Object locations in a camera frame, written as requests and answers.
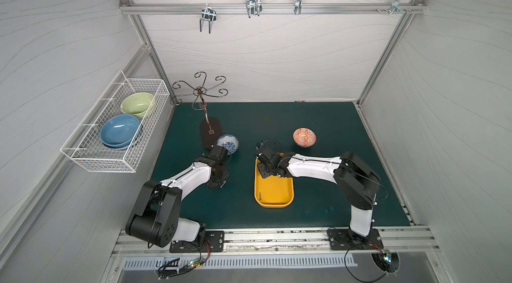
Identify yellow plastic storage box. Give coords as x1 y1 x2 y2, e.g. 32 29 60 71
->
253 159 295 208

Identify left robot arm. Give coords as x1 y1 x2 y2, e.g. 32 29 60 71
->
125 145 230 248

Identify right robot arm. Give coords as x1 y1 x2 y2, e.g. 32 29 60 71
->
255 143 381 241

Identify blue white floral bowl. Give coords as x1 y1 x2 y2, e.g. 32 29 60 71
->
215 134 239 154

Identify metal mug tree stand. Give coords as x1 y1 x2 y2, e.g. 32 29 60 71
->
171 71 229 150

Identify green mat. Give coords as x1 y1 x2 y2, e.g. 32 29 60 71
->
133 101 412 230

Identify red white patterned bowl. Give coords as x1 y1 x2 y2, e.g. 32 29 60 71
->
293 128 317 148

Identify green ceramic bowl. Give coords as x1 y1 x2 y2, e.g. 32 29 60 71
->
120 92 157 121

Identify blue ceramic plate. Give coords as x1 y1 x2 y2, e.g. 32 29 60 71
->
99 114 140 148

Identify double prong metal hook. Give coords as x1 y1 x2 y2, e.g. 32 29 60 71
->
199 7 217 34

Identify small metal hook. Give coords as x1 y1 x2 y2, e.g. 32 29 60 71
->
294 0 302 16

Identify looped metal hook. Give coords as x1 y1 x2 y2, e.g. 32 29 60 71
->
245 0 263 18

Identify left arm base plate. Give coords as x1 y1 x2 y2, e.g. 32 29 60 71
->
169 230 225 254

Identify aluminium front rail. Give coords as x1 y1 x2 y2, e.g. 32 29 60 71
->
111 226 441 258

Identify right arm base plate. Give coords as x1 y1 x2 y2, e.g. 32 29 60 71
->
326 227 384 251

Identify white wire basket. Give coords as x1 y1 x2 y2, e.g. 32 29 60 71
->
61 72 170 173

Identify white vented cable duct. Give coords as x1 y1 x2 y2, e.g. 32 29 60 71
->
123 253 358 271

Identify left base wires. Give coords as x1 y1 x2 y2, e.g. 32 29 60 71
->
155 238 211 280

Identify black cable right base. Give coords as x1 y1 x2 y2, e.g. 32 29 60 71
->
325 225 401 283

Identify aluminium cross rail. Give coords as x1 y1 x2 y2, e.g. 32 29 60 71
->
120 2 428 16

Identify metal hook bracket right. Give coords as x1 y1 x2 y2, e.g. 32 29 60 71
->
376 0 412 15

